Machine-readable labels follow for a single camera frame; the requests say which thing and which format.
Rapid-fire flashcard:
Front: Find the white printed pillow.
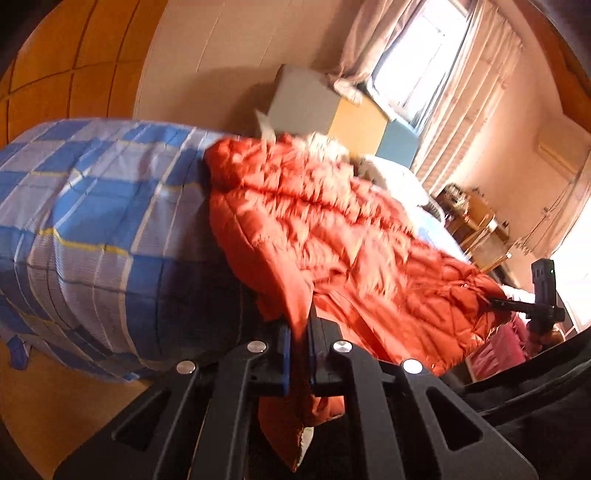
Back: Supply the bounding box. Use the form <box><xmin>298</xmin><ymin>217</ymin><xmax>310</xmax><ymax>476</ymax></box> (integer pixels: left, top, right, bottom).
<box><xmin>358</xmin><ymin>156</ymin><xmax>431</xmax><ymax>207</ymax></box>

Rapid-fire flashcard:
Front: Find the orange puffer jacket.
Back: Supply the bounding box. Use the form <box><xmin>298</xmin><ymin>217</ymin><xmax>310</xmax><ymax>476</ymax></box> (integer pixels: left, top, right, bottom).
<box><xmin>203</xmin><ymin>133</ymin><xmax>513</xmax><ymax>472</ymax></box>

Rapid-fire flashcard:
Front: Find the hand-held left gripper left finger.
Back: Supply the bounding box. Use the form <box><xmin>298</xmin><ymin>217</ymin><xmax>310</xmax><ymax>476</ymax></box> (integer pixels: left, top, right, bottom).
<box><xmin>54</xmin><ymin>320</ymin><xmax>293</xmax><ymax>480</ymax></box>

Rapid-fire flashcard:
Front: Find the wooden wardrobe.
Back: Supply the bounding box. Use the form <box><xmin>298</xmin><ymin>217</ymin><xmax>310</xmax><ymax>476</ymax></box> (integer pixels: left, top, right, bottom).
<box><xmin>0</xmin><ymin>0</ymin><xmax>169</xmax><ymax>148</ymax></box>

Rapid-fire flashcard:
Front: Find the beige patterned curtain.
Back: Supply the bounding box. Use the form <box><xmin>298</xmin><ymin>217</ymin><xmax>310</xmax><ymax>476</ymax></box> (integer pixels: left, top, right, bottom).
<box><xmin>413</xmin><ymin>0</ymin><xmax>525</xmax><ymax>195</ymax></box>

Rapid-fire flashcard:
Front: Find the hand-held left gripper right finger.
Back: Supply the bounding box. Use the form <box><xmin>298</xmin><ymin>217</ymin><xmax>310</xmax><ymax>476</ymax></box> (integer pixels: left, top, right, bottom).
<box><xmin>305</xmin><ymin>318</ymin><xmax>540</xmax><ymax>480</ymax></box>

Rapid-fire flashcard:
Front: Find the grey yellow blue headboard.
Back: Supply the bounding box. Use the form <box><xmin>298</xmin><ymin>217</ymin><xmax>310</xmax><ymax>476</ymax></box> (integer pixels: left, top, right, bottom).
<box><xmin>268</xmin><ymin>64</ymin><xmax>421</xmax><ymax>169</ymax></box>

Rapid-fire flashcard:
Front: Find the bed with blue plaid sheet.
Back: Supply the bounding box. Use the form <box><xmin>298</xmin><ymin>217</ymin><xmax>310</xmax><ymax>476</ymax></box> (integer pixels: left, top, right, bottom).
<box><xmin>0</xmin><ymin>117</ymin><xmax>476</xmax><ymax>384</ymax></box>

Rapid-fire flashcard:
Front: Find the wall air conditioner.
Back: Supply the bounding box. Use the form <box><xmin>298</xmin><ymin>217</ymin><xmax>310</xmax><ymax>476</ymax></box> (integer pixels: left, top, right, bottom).
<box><xmin>536</xmin><ymin>129</ymin><xmax>583</xmax><ymax>174</ymax></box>

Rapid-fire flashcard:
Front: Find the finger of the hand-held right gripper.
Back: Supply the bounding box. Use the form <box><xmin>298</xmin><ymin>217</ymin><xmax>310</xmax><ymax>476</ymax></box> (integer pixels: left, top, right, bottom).
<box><xmin>489</xmin><ymin>298</ymin><xmax>536</xmax><ymax>313</ymax></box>

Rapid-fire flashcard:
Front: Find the pink ruffled bedspread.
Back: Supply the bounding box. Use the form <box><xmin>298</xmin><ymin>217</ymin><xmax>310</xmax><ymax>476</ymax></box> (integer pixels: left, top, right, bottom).
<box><xmin>466</xmin><ymin>284</ymin><xmax>532</xmax><ymax>384</ymax></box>

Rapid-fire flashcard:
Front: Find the cluttered wooden desk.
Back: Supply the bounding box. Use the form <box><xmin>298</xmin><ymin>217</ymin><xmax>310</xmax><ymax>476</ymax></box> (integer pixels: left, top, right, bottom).
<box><xmin>434</xmin><ymin>182</ymin><xmax>511</xmax><ymax>259</ymax></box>

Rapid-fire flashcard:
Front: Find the white quilted blanket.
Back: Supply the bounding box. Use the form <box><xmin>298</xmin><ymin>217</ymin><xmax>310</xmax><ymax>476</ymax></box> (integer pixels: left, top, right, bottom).
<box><xmin>295</xmin><ymin>131</ymin><xmax>356</xmax><ymax>163</ymax></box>

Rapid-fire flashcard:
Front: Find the person's right hand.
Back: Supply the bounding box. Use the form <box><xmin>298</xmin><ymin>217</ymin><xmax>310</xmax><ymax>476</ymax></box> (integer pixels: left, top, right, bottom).
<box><xmin>529</xmin><ymin>323</ymin><xmax>565</xmax><ymax>360</ymax></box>

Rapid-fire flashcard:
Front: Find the rattan chair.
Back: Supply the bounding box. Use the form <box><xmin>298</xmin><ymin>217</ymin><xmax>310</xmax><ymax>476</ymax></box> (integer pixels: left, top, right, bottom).
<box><xmin>462</xmin><ymin>217</ymin><xmax>513</xmax><ymax>274</ymax></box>

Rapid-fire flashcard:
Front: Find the window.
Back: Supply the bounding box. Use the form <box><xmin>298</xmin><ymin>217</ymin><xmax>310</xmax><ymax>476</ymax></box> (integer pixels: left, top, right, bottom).
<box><xmin>369</xmin><ymin>0</ymin><xmax>481</xmax><ymax>125</ymax></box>

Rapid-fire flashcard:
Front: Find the beige curtain with grey lining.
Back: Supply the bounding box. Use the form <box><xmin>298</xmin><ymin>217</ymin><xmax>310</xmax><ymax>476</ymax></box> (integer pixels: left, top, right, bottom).
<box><xmin>330</xmin><ymin>0</ymin><xmax>432</xmax><ymax>105</ymax></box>

